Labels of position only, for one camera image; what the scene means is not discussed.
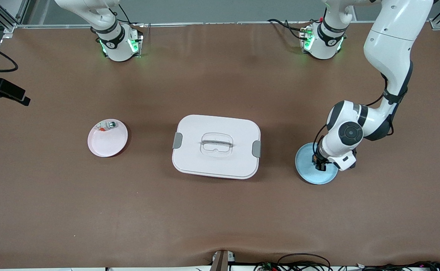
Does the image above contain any small grey table bracket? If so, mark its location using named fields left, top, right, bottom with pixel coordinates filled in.
left=210, top=250, right=236, bottom=271

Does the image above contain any black looped cable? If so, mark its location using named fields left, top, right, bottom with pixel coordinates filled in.
left=277, top=253, right=332, bottom=271

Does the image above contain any pink round plate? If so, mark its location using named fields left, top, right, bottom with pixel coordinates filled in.
left=87, top=119, right=128, bottom=157

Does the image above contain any black arm base cable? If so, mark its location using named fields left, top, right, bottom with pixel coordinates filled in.
left=107, top=2, right=134, bottom=27
left=267, top=18, right=311, bottom=41

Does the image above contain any tangled black cable bundle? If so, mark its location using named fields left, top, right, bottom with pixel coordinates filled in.
left=253, top=260, right=440, bottom=271

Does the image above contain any light blue round plate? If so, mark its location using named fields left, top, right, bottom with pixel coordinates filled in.
left=295, top=142, right=339, bottom=185

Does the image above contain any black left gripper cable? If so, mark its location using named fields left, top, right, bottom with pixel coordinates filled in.
left=312, top=73, right=398, bottom=155

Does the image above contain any white lidded storage box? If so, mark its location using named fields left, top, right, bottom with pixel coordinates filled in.
left=172, top=114, right=262, bottom=180

